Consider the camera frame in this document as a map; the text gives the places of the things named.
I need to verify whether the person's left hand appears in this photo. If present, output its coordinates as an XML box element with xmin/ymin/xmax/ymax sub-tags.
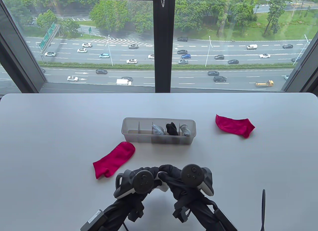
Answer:
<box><xmin>116</xmin><ymin>166</ymin><xmax>162</xmax><ymax>212</ymax></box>

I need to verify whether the person's right hand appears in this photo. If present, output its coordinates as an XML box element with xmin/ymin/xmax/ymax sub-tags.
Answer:
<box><xmin>158</xmin><ymin>164</ymin><xmax>212</xmax><ymax>209</ymax></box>

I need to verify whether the long white sock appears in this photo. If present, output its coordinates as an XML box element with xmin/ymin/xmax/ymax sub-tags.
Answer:
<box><xmin>155</xmin><ymin>171</ymin><xmax>171</xmax><ymax>192</ymax></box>

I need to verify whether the grey and white controller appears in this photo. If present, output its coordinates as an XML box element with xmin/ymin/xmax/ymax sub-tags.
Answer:
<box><xmin>181</xmin><ymin>164</ymin><xmax>214</xmax><ymax>197</ymax></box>
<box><xmin>114</xmin><ymin>169</ymin><xmax>156</xmax><ymax>198</ymax></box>

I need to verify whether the long red sock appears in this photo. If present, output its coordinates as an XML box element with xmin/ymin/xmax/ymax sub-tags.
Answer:
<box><xmin>93</xmin><ymin>141</ymin><xmax>136</xmax><ymax>179</ymax></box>

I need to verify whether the grey sock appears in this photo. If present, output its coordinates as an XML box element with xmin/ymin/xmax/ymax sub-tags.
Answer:
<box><xmin>179</xmin><ymin>124</ymin><xmax>192</xmax><ymax>137</ymax></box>

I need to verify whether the black sock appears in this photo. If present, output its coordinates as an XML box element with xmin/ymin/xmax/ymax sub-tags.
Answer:
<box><xmin>166</xmin><ymin>122</ymin><xmax>178</xmax><ymax>136</ymax></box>

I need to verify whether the short red sock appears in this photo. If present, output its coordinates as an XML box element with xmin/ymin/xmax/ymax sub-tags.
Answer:
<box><xmin>215</xmin><ymin>114</ymin><xmax>255</xmax><ymax>138</ymax></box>

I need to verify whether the person's left forearm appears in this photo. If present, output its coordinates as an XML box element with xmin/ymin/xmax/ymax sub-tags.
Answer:
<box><xmin>82</xmin><ymin>196</ymin><xmax>144</xmax><ymax>231</ymax></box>

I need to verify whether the translucent divided organizer box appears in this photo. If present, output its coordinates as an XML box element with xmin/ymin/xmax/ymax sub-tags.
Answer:
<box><xmin>121</xmin><ymin>117</ymin><xmax>196</xmax><ymax>144</ymax></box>

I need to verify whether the black labelled adapter box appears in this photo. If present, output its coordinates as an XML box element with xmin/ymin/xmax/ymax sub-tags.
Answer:
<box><xmin>214</xmin><ymin>208</ymin><xmax>238</xmax><ymax>231</ymax></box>

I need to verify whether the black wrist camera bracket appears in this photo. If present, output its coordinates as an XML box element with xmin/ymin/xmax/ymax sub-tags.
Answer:
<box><xmin>128</xmin><ymin>208</ymin><xmax>144</xmax><ymax>223</ymax></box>
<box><xmin>173</xmin><ymin>204</ymin><xmax>192</xmax><ymax>223</ymax></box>

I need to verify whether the thick black cable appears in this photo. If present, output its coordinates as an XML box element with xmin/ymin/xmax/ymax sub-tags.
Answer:
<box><xmin>258</xmin><ymin>189</ymin><xmax>266</xmax><ymax>231</ymax></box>

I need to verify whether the black window frame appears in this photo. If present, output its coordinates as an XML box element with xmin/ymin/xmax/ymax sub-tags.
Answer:
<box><xmin>0</xmin><ymin>0</ymin><xmax>318</xmax><ymax>94</ymax></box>

